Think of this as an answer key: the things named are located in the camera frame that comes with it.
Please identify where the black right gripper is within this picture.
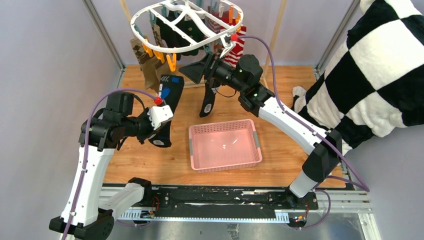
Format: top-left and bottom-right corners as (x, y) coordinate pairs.
(178, 49), (246, 94)

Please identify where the black grey sock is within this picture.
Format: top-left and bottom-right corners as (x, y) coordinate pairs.
(199, 80), (221, 118)

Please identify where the black blue sock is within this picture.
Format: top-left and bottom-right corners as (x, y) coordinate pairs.
(148, 74), (185, 148)

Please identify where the pink plastic basket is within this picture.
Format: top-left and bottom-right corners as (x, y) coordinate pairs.
(188, 119), (263, 173)

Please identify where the white round sock hanger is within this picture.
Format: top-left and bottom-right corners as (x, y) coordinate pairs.
(135, 0), (245, 54)

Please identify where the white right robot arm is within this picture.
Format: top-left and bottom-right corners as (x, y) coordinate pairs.
(198, 53), (342, 209)

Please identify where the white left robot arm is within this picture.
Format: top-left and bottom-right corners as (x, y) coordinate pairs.
(49, 57), (208, 240)

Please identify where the wooden clothes rack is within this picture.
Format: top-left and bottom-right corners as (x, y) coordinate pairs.
(119, 0), (289, 90)

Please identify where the red white striped sock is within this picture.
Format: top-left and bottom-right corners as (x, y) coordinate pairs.
(220, 16), (247, 68)

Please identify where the dark green sock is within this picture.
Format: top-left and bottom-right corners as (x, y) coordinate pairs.
(155, 11), (210, 57)

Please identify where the argyle brown sock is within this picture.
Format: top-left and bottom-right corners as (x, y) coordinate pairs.
(130, 37), (153, 71)

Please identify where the black white checkered blanket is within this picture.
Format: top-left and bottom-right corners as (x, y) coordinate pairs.
(292, 0), (424, 154)

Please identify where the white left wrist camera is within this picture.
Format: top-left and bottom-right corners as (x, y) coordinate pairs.
(147, 105), (174, 131)

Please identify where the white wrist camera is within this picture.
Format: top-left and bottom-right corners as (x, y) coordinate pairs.
(219, 33), (238, 59)
(147, 105), (174, 131)

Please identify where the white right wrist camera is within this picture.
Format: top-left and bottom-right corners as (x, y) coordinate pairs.
(219, 33), (238, 59)

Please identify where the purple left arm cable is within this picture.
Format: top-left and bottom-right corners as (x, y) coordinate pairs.
(61, 88), (163, 240)

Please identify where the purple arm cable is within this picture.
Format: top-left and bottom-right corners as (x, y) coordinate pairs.
(61, 88), (163, 240)
(236, 35), (371, 231)

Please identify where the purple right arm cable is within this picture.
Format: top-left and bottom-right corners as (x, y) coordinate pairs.
(236, 35), (371, 231)

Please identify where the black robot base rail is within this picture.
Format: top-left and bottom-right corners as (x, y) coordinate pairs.
(119, 185), (319, 224)

